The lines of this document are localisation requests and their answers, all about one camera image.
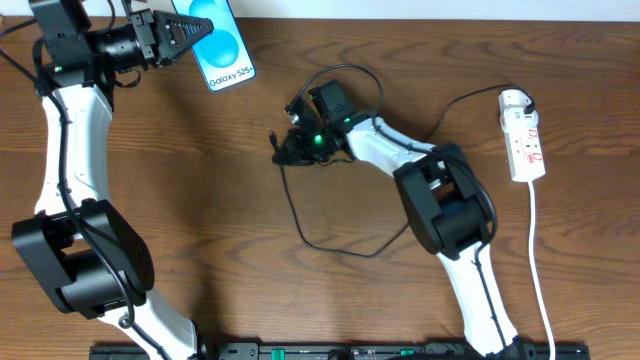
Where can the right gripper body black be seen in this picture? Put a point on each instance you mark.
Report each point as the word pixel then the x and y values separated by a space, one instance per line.
pixel 288 150

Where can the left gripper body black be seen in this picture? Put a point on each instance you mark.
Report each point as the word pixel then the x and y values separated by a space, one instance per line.
pixel 148 38

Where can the blue smartphone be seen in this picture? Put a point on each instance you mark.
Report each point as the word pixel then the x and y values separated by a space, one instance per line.
pixel 222 56

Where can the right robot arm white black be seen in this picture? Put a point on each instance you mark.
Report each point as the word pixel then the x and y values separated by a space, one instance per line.
pixel 448 210

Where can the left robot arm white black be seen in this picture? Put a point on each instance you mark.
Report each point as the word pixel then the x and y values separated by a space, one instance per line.
pixel 82 252

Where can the white charger adapter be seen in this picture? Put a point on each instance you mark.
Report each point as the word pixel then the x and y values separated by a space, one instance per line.
pixel 515 119

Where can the white power strip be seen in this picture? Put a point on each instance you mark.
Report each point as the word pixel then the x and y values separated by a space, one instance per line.
pixel 524 147

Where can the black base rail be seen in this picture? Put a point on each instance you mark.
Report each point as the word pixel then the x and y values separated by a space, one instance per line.
pixel 436 350

